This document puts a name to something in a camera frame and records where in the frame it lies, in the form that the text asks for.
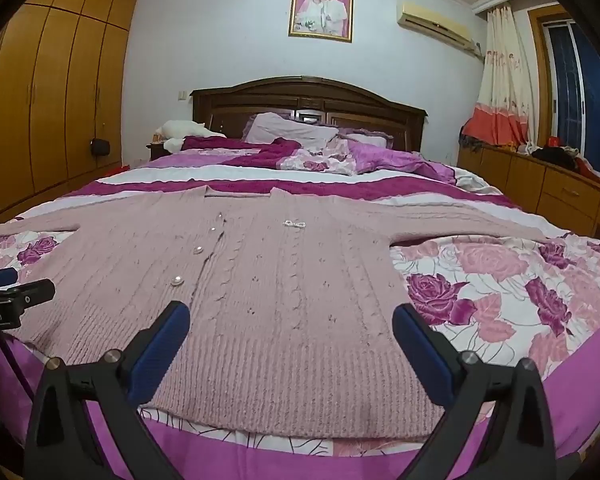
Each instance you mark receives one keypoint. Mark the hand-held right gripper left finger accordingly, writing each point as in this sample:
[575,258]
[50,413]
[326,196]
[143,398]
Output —
[162,347]

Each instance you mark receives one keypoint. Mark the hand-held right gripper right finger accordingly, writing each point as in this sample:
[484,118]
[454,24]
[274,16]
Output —
[420,350]

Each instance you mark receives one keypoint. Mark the pink knit cardigan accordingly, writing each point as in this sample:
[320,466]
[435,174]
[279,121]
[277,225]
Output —
[280,280]

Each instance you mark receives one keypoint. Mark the striped floral bed cover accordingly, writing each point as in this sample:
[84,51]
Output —
[500,280]

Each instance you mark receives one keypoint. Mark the red box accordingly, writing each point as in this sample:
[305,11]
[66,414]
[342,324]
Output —
[117,170]

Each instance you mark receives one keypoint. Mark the small black bag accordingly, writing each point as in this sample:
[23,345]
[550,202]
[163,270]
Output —
[100,147]

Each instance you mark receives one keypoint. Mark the wooden wardrobe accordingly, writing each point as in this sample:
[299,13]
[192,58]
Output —
[55,110]

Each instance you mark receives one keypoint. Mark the purple floral quilt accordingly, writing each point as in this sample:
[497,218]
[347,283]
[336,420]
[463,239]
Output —
[405,161]

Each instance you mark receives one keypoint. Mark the dark wooden nightstand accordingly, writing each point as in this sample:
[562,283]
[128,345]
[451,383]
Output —
[156,151]

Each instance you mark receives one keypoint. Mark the wooden dresser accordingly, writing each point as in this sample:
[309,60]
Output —
[545,190]

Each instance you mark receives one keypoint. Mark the small purple frilled pillow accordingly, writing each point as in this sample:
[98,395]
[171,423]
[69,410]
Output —
[367,139]

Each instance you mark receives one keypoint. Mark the white plush toy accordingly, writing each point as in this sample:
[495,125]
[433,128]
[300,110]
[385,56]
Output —
[182,130]

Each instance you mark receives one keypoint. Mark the dark cloth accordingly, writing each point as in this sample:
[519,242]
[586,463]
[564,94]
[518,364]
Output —
[555,157]

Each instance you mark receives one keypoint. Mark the dark wooden headboard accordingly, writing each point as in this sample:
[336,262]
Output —
[370,110]

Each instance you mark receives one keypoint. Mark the lilac pillow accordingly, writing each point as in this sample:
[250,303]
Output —
[290,129]

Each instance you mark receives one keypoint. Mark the floral curtain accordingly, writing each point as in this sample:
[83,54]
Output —
[505,85]

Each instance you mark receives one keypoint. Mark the window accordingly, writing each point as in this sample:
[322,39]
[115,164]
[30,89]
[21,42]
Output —
[575,90]

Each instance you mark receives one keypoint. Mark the framed wedding photo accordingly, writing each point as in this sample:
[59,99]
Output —
[321,10]

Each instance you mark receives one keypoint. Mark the wall air conditioner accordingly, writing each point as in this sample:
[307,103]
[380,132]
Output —
[432,22]

